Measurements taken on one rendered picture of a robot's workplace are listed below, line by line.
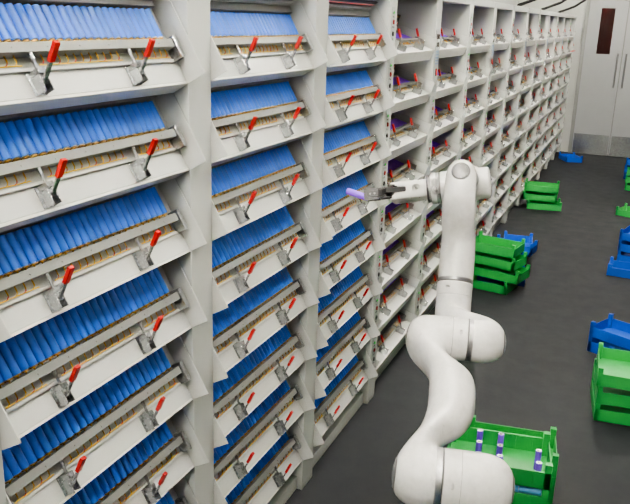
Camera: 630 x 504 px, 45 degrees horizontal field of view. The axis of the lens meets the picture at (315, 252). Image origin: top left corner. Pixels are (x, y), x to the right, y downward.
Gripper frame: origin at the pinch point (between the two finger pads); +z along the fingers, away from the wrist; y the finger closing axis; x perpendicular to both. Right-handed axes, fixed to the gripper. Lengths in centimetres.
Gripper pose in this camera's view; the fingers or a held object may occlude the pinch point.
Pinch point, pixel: (372, 194)
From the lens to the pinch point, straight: 209.9
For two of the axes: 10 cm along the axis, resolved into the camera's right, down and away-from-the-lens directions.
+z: -9.7, 0.9, 2.3
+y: 2.3, 0.5, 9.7
